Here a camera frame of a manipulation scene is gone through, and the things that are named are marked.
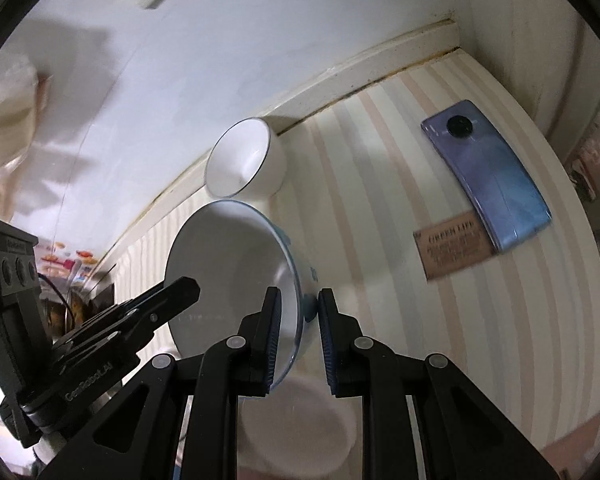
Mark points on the colourful cartoon wall sticker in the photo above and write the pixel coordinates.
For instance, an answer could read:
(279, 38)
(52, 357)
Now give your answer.
(58, 260)

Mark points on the white rose pattern bowl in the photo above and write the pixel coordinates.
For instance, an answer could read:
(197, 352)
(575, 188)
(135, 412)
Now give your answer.
(298, 431)

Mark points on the clear plastic bag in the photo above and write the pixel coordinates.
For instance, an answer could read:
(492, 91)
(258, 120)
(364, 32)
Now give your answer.
(23, 99)

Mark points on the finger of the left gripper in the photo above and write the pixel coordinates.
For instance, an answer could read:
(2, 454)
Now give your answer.
(145, 309)

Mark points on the brown label card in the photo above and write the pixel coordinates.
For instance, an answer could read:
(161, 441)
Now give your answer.
(453, 245)

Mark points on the white black-rimmed bowl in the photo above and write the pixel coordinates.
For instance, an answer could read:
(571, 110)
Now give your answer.
(247, 163)

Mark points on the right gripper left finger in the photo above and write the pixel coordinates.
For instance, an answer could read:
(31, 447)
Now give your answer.
(257, 358)

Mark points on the blue smartphone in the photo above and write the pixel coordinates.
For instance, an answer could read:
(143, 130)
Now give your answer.
(498, 185)

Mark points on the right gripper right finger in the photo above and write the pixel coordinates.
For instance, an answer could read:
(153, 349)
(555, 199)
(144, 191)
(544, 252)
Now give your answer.
(338, 333)

